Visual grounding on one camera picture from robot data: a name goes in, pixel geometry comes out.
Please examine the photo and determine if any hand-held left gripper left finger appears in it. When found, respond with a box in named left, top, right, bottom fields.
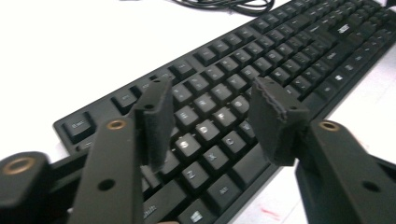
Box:
left=66, top=76, right=176, bottom=224

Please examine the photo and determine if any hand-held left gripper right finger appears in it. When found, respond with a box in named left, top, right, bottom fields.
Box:
left=248, top=76, right=396, bottom=224

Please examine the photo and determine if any black computer keyboard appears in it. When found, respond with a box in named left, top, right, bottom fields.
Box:
left=52, top=0, right=396, bottom=224

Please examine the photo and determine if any white board table cover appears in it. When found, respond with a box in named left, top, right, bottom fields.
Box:
left=0, top=0, right=396, bottom=224

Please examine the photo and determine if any black keyboard cable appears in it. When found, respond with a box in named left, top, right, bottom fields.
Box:
left=167, top=0, right=276, bottom=18

